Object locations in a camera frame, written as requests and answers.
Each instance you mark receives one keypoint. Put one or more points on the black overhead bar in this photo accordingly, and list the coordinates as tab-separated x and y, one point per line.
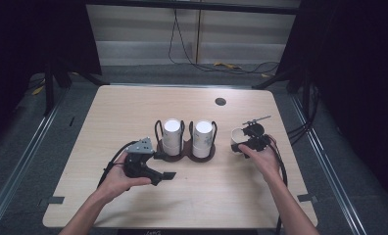
195	6

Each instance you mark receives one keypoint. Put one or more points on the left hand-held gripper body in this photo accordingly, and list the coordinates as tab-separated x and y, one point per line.
138	164

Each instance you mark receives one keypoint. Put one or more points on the small yellow scrap on floor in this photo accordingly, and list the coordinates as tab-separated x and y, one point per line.
265	75

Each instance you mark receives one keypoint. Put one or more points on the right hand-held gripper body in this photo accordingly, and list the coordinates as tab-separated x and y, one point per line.
257	138

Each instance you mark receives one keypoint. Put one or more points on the grey tape strip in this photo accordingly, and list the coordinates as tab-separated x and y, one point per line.
306	197
55	200

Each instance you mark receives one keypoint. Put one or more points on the black curtain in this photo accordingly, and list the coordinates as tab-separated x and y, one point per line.
35	32
355	65

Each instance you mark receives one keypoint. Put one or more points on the metal floor rail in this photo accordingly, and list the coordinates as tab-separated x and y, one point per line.
326	156
25	150

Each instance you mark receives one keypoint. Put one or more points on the person's left hand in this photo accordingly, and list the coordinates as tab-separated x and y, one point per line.
118	182

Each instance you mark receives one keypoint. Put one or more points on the person's right hand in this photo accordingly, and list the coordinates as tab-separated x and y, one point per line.
267	161

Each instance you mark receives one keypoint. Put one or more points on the white paper cup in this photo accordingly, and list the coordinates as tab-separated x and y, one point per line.
237	136

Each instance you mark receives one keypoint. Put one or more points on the yellow scrap near stand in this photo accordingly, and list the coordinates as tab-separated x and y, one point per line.
38	90

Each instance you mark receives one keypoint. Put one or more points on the dark brown double cup holder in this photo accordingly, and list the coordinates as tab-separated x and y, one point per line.
187	154

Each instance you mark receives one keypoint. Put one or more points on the grey round table grommet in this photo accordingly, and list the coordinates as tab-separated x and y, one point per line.
220	101

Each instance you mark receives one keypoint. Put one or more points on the black metal stand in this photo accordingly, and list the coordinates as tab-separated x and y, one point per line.
49	91
273	80

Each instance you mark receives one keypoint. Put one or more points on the stack of white paper cups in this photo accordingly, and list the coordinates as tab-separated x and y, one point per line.
171	135
203	138

